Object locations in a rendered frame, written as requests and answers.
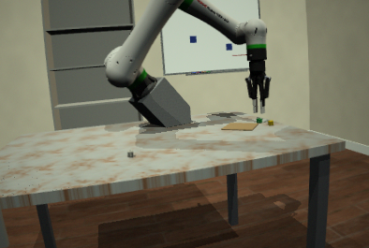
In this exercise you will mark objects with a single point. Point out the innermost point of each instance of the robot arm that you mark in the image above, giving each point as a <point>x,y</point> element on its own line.
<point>125,68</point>

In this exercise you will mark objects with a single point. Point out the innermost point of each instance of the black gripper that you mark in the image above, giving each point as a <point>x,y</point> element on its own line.
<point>257,76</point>

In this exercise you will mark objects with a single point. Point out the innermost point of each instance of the tan square mat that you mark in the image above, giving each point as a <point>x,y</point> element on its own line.
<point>240,126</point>

